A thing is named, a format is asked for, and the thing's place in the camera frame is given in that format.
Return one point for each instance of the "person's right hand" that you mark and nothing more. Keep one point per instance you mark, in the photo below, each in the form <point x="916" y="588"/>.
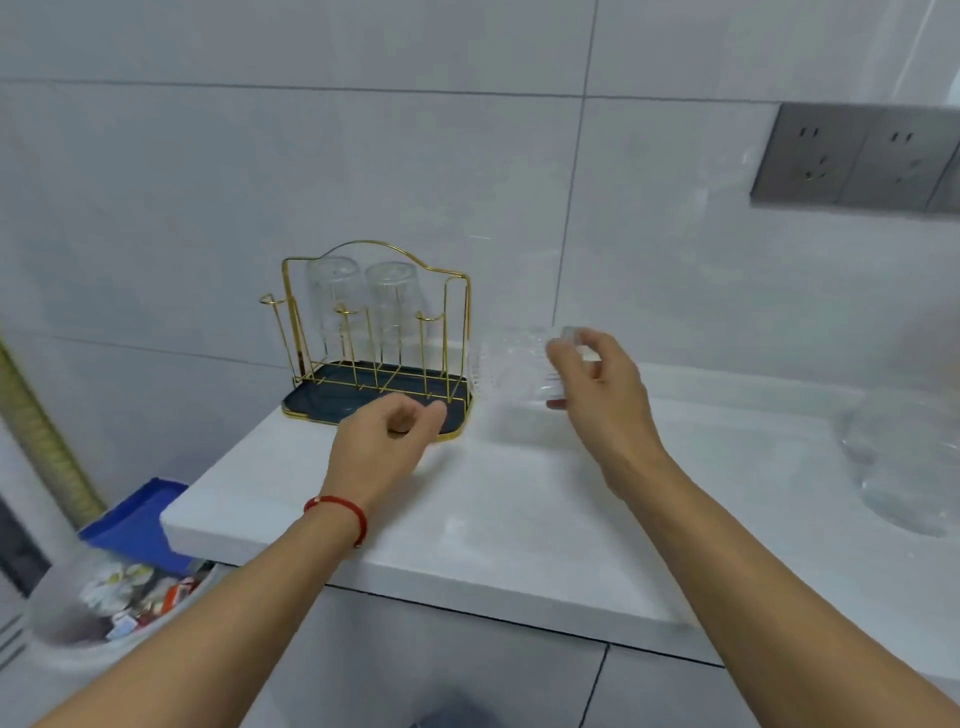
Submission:
<point x="607" y="412"/>

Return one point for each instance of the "person's left hand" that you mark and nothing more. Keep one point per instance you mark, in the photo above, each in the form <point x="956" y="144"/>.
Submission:
<point x="375" y="450"/>

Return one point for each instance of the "person's left forearm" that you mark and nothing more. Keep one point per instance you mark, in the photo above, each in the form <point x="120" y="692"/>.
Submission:
<point x="210" y="637"/>

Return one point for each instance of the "person's right forearm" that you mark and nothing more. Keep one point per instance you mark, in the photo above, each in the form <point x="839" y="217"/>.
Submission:
<point x="787" y="615"/>

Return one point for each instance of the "person's grey trouser leg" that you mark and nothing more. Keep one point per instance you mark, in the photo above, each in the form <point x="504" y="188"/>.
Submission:
<point x="457" y="716"/>

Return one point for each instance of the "grey cabinet door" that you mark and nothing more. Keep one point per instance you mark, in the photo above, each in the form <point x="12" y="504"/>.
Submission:
<point x="412" y="660"/>
<point x="660" y="697"/>

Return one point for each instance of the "blue dustpan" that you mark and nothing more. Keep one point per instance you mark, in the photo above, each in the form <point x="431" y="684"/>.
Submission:
<point x="135" y="521"/>

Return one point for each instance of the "pile of trash packets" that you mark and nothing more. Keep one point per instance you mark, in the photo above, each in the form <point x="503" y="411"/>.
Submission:
<point x="112" y="592"/>

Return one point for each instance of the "yellow corrugated pipe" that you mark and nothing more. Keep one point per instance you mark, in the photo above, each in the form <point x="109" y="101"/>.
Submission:
<point x="45" y="442"/>

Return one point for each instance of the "white lined trash bucket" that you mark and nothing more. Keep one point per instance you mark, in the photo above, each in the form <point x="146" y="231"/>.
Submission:
<point x="60" y="607"/>

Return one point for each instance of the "sliding door floor track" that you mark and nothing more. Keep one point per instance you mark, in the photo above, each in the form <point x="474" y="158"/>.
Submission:
<point x="11" y="645"/>

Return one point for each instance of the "dark door frame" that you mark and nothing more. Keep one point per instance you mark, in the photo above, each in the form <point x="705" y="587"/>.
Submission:
<point x="19" y="555"/>

